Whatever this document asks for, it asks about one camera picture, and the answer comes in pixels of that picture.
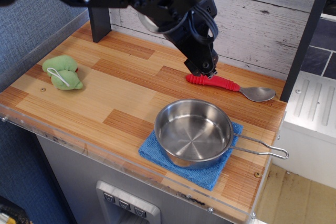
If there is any dark grey right post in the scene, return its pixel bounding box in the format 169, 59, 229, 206
280, 0, 326, 102

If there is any blue folded cloth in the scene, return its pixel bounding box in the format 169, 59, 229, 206
138, 132, 233, 191

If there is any white toy sink unit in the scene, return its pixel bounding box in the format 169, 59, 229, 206
272, 71, 335, 188

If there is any silver button control panel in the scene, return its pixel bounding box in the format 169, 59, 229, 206
96, 180, 161, 223

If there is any green plush toy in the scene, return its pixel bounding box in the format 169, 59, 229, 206
42, 55, 83, 90

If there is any stainless steel pan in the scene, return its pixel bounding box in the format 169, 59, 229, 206
154, 99, 289, 164

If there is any dark grey left post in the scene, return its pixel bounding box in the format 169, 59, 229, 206
88, 7, 111, 43

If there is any clear acrylic table edge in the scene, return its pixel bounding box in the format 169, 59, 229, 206
1, 106, 256, 223

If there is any dark grey post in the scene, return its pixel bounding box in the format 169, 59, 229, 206
280, 0, 326, 102
88, 7, 111, 43

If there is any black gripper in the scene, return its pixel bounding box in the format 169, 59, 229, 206
164, 11, 218, 79

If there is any red handled metal spoon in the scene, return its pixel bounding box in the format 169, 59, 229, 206
185, 74, 276, 102

